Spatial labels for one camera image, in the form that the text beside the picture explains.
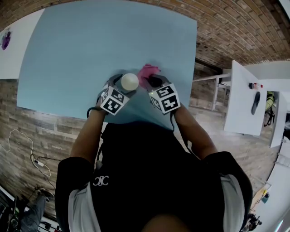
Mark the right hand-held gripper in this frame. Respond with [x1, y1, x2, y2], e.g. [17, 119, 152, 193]
[144, 74, 181, 114]

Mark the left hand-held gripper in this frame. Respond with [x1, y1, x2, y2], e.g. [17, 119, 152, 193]
[97, 73, 137, 116]

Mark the pink cloth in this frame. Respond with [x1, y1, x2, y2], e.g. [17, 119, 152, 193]
[137, 63, 161, 89]

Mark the white ceramic mug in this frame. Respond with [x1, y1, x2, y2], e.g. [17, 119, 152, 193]
[120, 72, 140, 94]

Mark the person's right forearm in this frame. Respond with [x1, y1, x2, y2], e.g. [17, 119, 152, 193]
[173, 105, 218, 160]

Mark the person's left forearm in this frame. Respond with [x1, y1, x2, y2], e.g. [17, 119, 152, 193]
[70, 108, 108, 164]

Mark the black wristband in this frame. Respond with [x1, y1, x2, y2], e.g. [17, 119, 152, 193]
[87, 106, 102, 118]

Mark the light blue table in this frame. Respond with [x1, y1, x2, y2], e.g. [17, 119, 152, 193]
[17, 0, 197, 133]

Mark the white table with slanted legs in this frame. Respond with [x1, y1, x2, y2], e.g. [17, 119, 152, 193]
[192, 60, 268, 136]

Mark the red-capped soda bottle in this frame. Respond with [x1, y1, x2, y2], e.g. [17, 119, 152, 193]
[248, 82, 264, 91]

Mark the long white table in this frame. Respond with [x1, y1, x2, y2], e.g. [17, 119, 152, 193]
[0, 8, 46, 80]

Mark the person's torso in black shirt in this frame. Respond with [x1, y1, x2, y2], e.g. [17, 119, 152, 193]
[55, 121, 253, 232]

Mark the purple object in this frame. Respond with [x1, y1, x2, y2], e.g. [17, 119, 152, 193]
[1, 31, 12, 51]

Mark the yellow-green bag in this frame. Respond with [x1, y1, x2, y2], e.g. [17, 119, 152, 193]
[264, 90, 276, 127]

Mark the black metal rack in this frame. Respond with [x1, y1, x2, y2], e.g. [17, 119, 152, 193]
[0, 185, 25, 232]

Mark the black floor cable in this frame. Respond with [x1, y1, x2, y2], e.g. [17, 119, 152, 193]
[30, 154, 62, 191]

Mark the white floor cable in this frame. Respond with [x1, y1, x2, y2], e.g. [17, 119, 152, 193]
[0, 128, 52, 177]

